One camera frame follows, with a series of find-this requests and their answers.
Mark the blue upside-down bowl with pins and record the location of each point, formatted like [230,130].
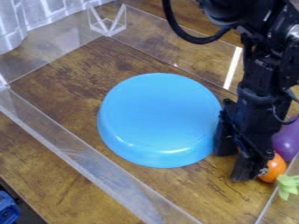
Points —
[158,119]

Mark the clear acrylic corner bracket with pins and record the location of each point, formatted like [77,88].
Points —
[107,27]

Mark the orange toy carrot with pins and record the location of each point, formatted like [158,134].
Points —
[275,176]

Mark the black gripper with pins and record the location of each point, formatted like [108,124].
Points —
[248,121]

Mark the purple toy eggplant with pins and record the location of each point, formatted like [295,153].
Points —
[286,140]

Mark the clear acrylic enclosure wall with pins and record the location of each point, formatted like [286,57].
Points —
[55,161]

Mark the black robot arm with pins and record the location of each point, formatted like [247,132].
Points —
[268,27]

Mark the blue object at corner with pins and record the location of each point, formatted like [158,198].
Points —
[9,211]

